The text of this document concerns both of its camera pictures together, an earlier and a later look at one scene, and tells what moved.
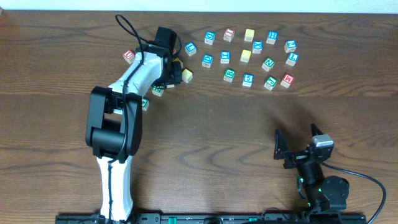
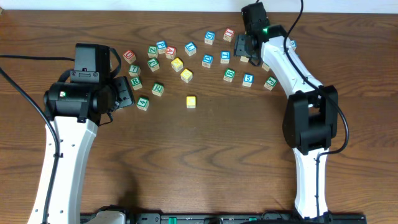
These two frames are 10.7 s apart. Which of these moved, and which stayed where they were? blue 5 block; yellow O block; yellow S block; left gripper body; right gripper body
Moved: right gripper body; left gripper body
Stayed: blue 5 block; yellow O block; yellow S block
